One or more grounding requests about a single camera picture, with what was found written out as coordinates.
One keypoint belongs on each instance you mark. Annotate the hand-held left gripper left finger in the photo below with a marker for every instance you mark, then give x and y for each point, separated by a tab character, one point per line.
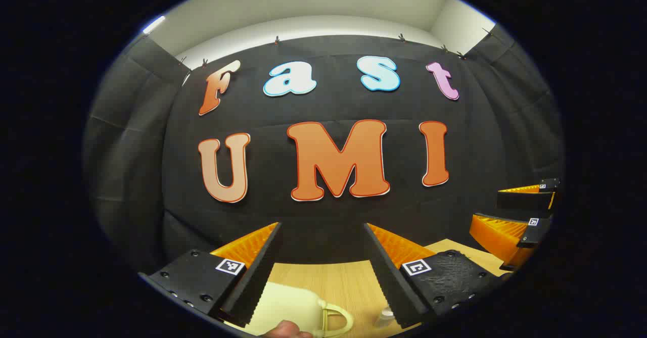
252	277

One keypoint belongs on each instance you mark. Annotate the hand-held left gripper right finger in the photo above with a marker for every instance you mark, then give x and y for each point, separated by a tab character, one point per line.
389	277

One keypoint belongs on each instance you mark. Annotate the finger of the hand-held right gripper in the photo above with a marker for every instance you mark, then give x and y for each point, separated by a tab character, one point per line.
500	237
525	200

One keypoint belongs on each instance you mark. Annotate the white pump bottle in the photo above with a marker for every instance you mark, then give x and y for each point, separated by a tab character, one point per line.
386	318

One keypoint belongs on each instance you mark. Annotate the cream yellow suitcase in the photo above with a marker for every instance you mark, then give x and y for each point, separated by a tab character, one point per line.
288	302

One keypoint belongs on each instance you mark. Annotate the row of small cloth clips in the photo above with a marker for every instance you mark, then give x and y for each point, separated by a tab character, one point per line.
276	40

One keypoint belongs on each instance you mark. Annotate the ceiling light strip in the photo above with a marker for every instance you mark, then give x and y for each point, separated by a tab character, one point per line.
154	24

